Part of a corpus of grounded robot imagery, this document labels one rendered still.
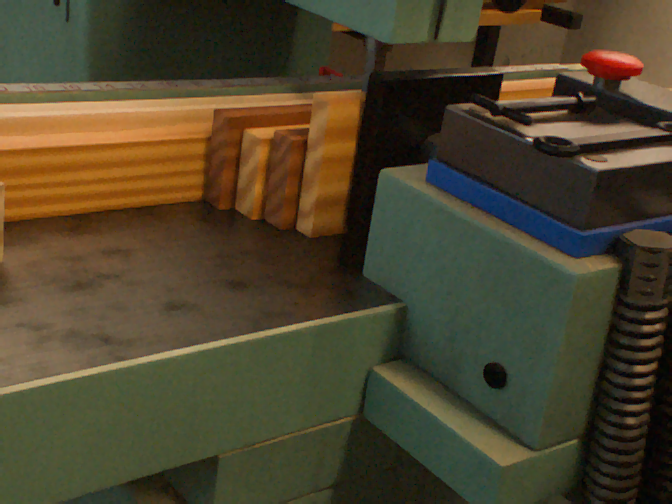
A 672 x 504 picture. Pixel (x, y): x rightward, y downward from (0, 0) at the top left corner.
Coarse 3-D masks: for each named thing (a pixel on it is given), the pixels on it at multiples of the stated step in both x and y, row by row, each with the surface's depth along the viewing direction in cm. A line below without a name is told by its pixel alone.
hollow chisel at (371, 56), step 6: (372, 54) 69; (378, 54) 68; (384, 54) 69; (372, 60) 69; (378, 60) 69; (384, 60) 69; (366, 66) 69; (372, 66) 69; (378, 66) 69; (366, 72) 69; (366, 78) 69; (366, 84) 69
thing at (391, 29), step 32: (288, 0) 70; (320, 0) 67; (352, 0) 65; (384, 0) 62; (416, 0) 62; (448, 0) 64; (480, 0) 66; (384, 32) 63; (416, 32) 63; (448, 32) 65
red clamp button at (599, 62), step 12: (588, 60) 55; (600, 60) 55; (612, 60) 55; (624, 60) 55; (636, 60) 56; (588, 72) 56; (600, 72) 55; (612, 72) 55; (624, 72) 55; (636, 72) 55
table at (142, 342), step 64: (64, 256) 54; (128, 256) 55; (192, 256) 56; (256, 256) 57; (320, 256) 59; (0, 320) 47; (64, 320) 48; (128, 320) 49; (192, 320) 50; (256, 320) 51; (320, 320) 52; (384, 320) 54; (0, 384) 43; (64, 384) 44; (128, 384) 46; (192, 384) 48; (256, 384) 50; (320, 384) 53; (384, 384) 54; (0, 448) 43; (64, 448) 45; (128, 448) 47; (192, 448) 49; (448, 448) 51; (512, 448) 49; (576, 448) 51
